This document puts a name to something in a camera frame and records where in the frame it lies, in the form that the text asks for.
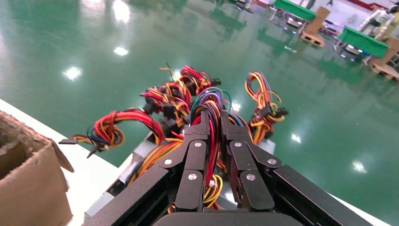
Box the silver power supply colourful cables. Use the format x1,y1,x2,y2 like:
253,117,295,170
244,71,290,154
139,65,223,129
58,108,185,219

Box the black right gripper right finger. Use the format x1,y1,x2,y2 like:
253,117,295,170
222,111,373,226

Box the wooden pallet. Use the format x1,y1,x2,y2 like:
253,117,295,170
369,62,399,81
300,30,326,48

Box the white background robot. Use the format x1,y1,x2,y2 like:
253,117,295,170
358,8,395,32

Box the green cloth covered table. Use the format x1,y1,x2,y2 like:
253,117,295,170
337,25,389,59
272,0,317,23

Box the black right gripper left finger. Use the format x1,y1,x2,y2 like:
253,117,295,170
82,112,210,226

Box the upright cardboard panel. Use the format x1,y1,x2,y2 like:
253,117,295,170
378,37,399,68
307,6,331,35

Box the worn brown cardboard box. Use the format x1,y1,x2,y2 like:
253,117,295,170
0,111,75,226

